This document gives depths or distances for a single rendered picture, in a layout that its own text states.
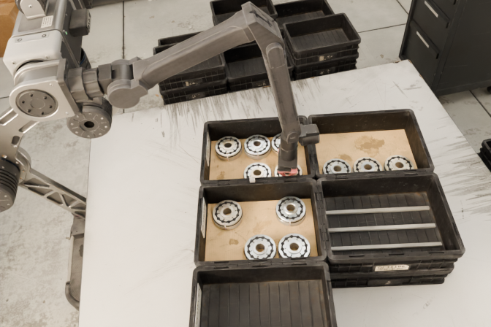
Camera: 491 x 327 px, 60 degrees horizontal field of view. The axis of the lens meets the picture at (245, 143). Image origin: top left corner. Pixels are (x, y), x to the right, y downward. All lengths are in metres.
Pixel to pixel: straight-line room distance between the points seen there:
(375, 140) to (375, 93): 0.43
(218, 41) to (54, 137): 2.37
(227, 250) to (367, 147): 0.67
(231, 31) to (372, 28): 2.84
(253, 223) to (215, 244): 0.15
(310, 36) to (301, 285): 1.79
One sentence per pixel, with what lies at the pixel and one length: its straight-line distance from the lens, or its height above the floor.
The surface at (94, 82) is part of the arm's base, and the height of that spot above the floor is 1.47.
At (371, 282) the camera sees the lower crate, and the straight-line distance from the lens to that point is 1.53.
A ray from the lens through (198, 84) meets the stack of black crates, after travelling 2.52.
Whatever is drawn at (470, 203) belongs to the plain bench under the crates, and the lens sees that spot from 1.82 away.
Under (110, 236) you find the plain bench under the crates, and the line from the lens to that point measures 1.75.
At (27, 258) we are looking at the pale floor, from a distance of 2.76.
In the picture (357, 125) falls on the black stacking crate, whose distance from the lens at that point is 1.74.
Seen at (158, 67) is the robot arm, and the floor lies 1.48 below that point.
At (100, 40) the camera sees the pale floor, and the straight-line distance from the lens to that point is 4.02.
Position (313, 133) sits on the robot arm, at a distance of 1.41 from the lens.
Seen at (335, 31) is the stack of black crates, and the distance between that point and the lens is 2.86.
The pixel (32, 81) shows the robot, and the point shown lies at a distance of 1.11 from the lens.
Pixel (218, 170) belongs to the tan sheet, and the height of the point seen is 0.83.
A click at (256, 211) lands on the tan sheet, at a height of 0.83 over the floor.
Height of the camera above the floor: 2.12
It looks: 49 degrees down
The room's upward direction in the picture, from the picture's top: 7 degrees counter-clockwise
